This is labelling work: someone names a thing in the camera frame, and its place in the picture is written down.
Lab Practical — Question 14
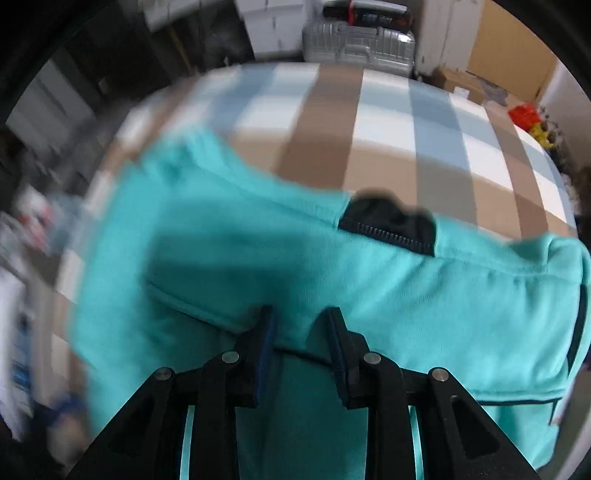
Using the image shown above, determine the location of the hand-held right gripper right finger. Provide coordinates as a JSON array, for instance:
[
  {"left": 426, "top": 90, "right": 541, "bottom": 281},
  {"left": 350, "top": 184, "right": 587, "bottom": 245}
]
[{"left": 325, "top": 307, "right": 541, "bottom": 480}]

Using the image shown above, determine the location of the silver suitcase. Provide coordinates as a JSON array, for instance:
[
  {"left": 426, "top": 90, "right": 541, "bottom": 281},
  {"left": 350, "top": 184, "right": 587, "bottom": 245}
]
[{"left": 302, "top": 21, "right": 417, "bottom": 79}]

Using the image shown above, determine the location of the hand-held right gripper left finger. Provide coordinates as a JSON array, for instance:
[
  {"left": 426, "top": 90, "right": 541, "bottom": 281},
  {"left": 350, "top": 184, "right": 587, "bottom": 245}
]
[{"left": 67, "top": 305, "right": 278, "bottom": 480}]

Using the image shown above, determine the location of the black and red shoebox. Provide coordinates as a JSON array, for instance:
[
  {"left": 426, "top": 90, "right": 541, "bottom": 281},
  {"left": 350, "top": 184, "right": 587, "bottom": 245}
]
[{"left": 322, "top": 0, "right": 412, "bottom": 29}]

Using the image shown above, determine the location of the white desk with drawers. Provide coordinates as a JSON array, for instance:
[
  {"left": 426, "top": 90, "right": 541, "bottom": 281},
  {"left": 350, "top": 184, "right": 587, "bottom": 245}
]
[{"left": 233, "top": 0, "right": 306, "bottom": 61}]

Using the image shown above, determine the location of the brown cardboard box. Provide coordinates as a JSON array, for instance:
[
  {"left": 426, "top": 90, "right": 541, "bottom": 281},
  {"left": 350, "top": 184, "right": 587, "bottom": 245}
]
[{"left": 433, "top": 67, "right": 523, "bottom": 110}]

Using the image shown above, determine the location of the teal zip jacket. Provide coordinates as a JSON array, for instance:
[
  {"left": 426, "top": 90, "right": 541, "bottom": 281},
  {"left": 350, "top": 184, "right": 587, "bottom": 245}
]
[{"left": 69, "top": 127, "right": 591, "bottom": 480}]

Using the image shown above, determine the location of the wooden door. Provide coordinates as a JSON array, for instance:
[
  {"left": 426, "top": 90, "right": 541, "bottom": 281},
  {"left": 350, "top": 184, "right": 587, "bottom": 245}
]
[{"left": 466, "top": 0, "right": 560, "bottom": 107}]

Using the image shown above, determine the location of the red bag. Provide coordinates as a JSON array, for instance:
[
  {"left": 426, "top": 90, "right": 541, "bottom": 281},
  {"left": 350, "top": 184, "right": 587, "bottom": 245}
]
[{"left": 508, "top": 104, "right": 539, "bottom": 130}]

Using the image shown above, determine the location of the checkered bed blanket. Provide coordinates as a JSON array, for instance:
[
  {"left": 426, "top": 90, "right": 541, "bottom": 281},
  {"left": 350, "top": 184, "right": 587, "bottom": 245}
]
[{"left": 48, "top": 62, "right": 579, "bottom": 416}]

